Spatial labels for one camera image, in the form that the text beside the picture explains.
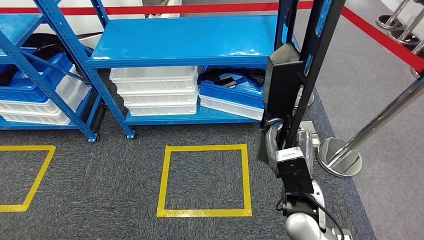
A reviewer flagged long black car frame part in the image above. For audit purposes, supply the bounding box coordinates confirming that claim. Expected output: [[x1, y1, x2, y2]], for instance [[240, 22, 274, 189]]
[[256, 0, 347, 167]]

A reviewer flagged blue metal shelf rack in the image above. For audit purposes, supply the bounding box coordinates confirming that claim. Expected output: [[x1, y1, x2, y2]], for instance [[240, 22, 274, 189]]
[[0, 14, 108, 143], [33, 0, 282, 140]]

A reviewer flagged blue plastic crate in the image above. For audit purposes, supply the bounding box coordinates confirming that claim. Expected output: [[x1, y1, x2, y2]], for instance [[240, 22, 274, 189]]
[[0, 52, 76, 104], [198, 73, 266, 110]]

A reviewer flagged black parts bundle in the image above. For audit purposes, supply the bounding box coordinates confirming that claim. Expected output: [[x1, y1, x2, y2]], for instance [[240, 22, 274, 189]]
[[197, 66, 266, 89]]

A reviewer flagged yellow floor tape square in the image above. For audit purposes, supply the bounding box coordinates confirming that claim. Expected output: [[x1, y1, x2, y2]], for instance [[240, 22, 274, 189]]
[[156, 143, 253, 219], [0, 145, 57, 213]]

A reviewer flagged chrome barrier stanchion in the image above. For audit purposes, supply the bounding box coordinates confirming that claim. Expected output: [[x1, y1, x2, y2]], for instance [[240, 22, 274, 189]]
[[375, 0, 412, 31], [409, 39, 424, 79], [316, 74, 424, 179], [388, 9, 424, 47], [294, 86, 315, 109]]

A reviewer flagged red barrier belt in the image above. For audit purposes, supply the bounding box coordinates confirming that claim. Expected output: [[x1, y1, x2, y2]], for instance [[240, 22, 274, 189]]
[[341, 5, 424, 74], [0, 0, 314, 16]]

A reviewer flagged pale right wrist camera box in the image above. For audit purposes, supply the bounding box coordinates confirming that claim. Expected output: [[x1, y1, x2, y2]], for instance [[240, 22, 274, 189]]
[[274, 146, 316, 195]]

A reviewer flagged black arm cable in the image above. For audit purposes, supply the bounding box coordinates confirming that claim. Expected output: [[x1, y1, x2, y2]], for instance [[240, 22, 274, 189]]
[[303, 192, 346, 240]]

